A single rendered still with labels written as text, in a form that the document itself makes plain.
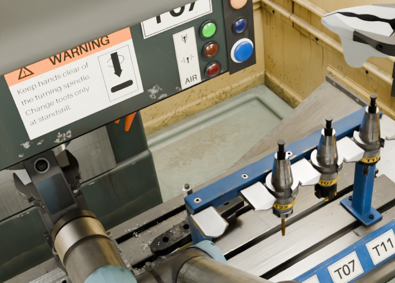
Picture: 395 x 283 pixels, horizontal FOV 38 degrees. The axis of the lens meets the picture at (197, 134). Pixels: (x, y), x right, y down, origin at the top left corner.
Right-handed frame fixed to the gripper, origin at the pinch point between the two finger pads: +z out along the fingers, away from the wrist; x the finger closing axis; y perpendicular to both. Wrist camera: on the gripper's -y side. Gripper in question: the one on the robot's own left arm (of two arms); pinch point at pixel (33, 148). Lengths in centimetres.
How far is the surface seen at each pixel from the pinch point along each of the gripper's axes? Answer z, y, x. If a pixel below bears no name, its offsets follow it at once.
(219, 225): -17.8, 19.7, 24.5
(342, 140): -13, 20, 57
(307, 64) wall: 53, 58, 101
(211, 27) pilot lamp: -21.8, -24.4, 25.0
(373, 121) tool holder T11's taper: -17, 14, 61
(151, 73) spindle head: -21.2, -21.0, 15.9
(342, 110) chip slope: 28, 59, 95
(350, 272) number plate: -25, 48, 52
